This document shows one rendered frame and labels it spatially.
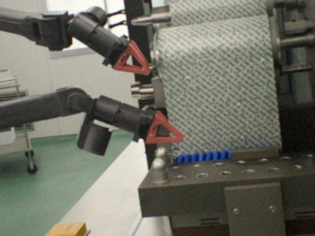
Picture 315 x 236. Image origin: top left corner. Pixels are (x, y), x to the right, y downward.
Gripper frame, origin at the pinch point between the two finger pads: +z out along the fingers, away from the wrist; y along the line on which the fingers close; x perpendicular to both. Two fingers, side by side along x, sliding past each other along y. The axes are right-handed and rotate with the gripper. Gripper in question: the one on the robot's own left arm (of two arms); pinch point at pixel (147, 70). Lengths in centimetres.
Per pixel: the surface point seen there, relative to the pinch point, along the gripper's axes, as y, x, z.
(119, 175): -29.4, -38.0, 9.4
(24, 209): -281, -213, -26
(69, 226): 16.8, -34.5, 4.2
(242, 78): 7.8, 11.5, 17.8
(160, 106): 0.0, -5.3, 7.1
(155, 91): -0.3, -3.1, 4.3
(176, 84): 7.2, 2.6, 7.0
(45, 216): -258, -196, -8
